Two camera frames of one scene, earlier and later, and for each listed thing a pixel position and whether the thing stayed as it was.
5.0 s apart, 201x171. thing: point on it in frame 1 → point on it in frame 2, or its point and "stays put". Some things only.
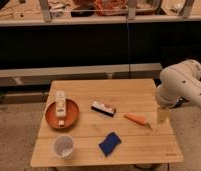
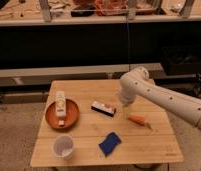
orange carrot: x=138 y=119 stays put
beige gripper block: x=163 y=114 → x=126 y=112
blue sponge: x=109 y=143 stays put
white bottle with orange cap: x=61 y=107 stays put
